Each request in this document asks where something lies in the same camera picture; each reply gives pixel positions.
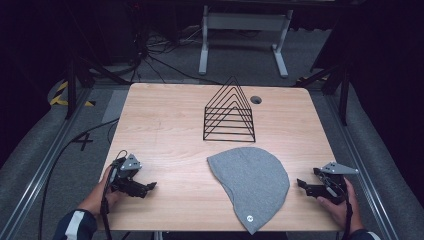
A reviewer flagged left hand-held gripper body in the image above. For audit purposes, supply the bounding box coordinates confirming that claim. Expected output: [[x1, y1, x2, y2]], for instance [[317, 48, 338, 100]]
[[108, 153, 147, 198]]

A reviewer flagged black wire file rack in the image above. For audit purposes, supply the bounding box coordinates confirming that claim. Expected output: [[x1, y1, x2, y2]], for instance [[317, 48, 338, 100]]
[[202, 76, 257, 144]]

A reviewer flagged bundle of black floor cables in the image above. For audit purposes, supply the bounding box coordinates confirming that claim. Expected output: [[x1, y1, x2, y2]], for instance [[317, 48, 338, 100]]
[[126, 3, 221, 86]]

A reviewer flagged grey metal desk frame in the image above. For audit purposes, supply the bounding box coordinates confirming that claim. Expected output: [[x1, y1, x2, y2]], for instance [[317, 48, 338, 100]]
[[198, 5, 294, 79]]

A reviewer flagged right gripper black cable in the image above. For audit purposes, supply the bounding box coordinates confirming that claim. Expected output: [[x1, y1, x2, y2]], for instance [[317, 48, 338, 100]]
[[340, 186, 354, 240]]

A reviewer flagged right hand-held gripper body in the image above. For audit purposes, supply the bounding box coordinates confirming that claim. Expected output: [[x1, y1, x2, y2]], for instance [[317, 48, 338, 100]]
[[305, 161, 360, 206]]

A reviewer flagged person's left hand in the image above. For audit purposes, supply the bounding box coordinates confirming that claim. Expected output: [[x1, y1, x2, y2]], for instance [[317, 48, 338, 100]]
[[78, 165, 125, 217]]

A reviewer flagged grey knit beanie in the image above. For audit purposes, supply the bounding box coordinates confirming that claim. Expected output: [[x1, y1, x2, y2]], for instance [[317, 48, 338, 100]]
[[206, 146, 291, 236]]

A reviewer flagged person's right hand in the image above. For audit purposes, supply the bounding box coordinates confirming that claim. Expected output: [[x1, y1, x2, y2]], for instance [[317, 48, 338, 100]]
[[316, 177, 365, 236]]

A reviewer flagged black tripod stand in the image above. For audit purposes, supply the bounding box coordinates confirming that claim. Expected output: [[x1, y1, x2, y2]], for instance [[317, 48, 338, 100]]
[[65, 39, 131, 120], [293, 63, 351, 127]]

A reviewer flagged wooden table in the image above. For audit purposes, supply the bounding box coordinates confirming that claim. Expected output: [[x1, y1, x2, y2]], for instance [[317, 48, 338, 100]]
[[96, 82, 344, 233]]

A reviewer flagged yellow black floor tape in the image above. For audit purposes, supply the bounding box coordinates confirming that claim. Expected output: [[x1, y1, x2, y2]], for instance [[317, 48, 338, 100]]
[[49, 79, 97, 108]]

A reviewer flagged aluminium floor rail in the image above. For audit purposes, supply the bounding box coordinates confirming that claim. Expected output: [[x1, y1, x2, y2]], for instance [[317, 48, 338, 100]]
[[0, 87, 94, 240], [324, 94, 401, 240]]

